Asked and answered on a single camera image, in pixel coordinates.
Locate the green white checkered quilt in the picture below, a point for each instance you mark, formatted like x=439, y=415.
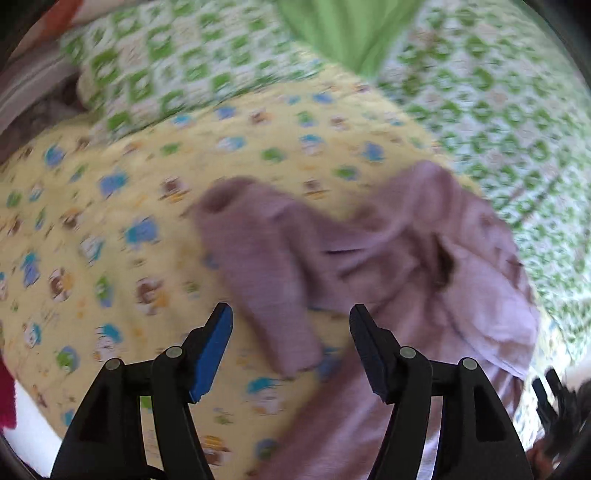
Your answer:
x=481, y=77

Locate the magenta red cloth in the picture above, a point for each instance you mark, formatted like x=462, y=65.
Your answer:
x=8, y=418

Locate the plain green cloth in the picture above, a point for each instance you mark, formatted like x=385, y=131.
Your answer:
x=355, y=33

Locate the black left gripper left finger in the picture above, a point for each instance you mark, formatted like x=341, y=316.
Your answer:
x=104, y=439

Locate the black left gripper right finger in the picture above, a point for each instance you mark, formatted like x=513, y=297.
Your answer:
x=477, y=438

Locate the person's right hand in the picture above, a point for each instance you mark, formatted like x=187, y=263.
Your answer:
x=543, y=461

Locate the yellow bear print blanket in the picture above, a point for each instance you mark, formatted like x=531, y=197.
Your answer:
x=98, y=259

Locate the purple knit sweater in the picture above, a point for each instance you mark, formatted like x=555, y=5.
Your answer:
x=431, y=262

